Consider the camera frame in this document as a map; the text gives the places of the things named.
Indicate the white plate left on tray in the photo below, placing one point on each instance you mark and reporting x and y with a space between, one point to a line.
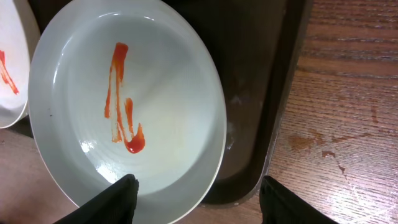
19 37

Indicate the dark brown serving tray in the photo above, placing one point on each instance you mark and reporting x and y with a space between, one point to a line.
253 45

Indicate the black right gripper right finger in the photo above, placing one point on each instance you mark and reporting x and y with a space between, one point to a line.
279 205

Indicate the grey-white plate with ketchup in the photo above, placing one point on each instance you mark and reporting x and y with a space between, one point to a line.
128 87

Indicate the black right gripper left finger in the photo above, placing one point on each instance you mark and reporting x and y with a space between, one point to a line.
116 204

